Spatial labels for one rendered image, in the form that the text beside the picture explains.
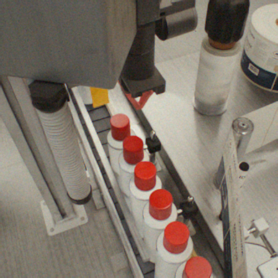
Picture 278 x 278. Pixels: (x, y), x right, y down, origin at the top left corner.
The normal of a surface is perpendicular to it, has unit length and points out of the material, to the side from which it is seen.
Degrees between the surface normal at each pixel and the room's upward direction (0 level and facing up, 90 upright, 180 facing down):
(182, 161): 0
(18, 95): 90
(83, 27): 90
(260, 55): 90
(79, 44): 90
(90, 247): 0
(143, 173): 2
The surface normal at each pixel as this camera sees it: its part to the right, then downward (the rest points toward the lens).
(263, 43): -0.78, 0.49
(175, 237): 0.00, -0.65
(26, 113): 0.39, 0.72
